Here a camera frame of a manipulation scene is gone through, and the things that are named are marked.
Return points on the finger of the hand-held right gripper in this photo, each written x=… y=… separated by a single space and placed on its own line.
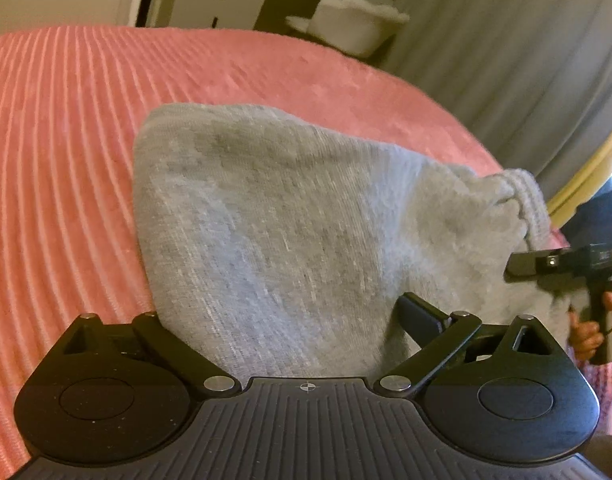
x=533 y=262

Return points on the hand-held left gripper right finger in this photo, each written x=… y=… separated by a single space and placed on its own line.
x=416 y=317

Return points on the grey pants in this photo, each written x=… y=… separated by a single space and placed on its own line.
x=296 y=235

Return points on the grey curtain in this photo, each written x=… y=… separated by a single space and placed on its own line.
x=510 y=60

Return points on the pink ribbed blanket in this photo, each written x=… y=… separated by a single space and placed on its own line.
x=61 y=160

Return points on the yellow frame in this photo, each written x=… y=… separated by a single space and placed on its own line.
x=585 y=175

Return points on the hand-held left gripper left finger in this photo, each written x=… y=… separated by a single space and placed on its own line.
x=158 y=337

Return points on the white fluffy chair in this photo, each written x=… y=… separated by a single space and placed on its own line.
x=351 y=22

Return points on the person's right hand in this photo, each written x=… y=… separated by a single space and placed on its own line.
x=585 y=337

